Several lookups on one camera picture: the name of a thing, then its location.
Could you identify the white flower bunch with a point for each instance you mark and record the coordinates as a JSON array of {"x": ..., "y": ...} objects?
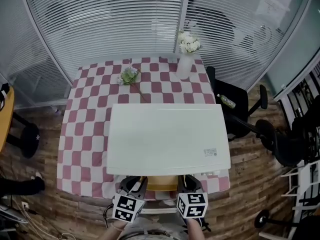
[{"x": 188, "y": 42}]

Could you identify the white paper sign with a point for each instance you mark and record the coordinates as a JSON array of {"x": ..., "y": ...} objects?
[{"x": 273, "y": 2}]

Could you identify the white vase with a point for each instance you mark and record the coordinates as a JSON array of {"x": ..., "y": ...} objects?
[{"x": 184, "y": 67}]

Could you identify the round wooden side table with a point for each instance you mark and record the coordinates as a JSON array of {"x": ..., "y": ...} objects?
[{"x": 6, "y": 119}]

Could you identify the purple flower stem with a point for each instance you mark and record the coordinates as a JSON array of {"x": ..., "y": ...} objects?
[{"x": 128, "y": 75}]

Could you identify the person's grey clothing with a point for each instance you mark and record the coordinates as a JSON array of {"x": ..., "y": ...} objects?
[{"x": 155, "y": 230}]

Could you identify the person's left forearm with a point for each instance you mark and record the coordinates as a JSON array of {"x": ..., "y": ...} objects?
[{"x": 112, "y": 231}]

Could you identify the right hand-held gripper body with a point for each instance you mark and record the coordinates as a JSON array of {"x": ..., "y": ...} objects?
[{"x": 193, "y": 205}]

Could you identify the green drink bottle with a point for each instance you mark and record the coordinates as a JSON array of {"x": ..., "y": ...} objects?
[{"x": 226, "y": 100}]

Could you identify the yellow tray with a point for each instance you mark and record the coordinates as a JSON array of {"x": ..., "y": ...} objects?
[{"x": 161, "y": 183}]

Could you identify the white rack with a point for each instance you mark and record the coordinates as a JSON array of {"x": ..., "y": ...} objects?
[{"x": 303, "y": 184}]

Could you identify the person's right forearm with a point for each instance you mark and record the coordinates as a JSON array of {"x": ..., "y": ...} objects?
[{"x": 194, "y": 230}]

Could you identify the clear plastic bottle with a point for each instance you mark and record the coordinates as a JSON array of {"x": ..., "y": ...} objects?
[{"x": 56, "y": 110}]

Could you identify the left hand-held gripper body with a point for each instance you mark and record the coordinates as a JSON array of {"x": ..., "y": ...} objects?
[{"x": 127, "y": 206}]

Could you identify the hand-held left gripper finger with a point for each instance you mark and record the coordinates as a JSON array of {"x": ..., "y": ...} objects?
[
  {"x": 126, "y": 185},
  {"x": 143, "y": 189}
]

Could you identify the white fan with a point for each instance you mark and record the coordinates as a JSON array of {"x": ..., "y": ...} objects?
[{"x": 255, "y": 37}]

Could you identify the white microwave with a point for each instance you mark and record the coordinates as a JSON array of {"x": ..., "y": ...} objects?
[{"x": 165, "y": 139}]

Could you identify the black device with white label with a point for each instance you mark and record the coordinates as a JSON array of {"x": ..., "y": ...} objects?
[{"x": 3, "y": 94}]

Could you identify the white window blinds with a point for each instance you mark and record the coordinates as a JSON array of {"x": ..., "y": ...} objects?
[{"x": 112, "y": 21}]

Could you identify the black mesh chair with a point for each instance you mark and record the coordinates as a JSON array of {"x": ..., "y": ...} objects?
[{"x": 287, "y": 139}]

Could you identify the black office chair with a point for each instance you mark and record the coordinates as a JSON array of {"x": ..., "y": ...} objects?
[{"x": 231, "y": 101}]

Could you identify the pink white checkered tablecloth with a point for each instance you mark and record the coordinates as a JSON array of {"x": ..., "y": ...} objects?
[{"x": 85, "y": 124}]

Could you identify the black wheeled stand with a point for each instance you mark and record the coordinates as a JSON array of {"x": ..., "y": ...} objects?
[{"x": 261, "y": 220}]

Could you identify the grey device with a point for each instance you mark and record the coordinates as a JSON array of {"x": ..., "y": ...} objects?
[{"x": 12, "y": 215}]

